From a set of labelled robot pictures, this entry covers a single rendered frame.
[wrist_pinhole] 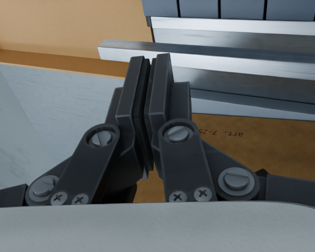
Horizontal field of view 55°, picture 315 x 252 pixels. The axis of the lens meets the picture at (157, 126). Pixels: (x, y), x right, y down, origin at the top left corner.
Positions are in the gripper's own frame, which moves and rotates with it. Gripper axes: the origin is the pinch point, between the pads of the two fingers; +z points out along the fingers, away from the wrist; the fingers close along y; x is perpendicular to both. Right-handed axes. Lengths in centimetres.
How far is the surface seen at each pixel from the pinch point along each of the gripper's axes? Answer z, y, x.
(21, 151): 173, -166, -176
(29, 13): 31.7, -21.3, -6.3
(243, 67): 8.6, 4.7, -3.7
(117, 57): 11.9, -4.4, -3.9
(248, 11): 16.8, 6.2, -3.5
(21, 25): 32.6, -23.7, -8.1
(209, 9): 17.9, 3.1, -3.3
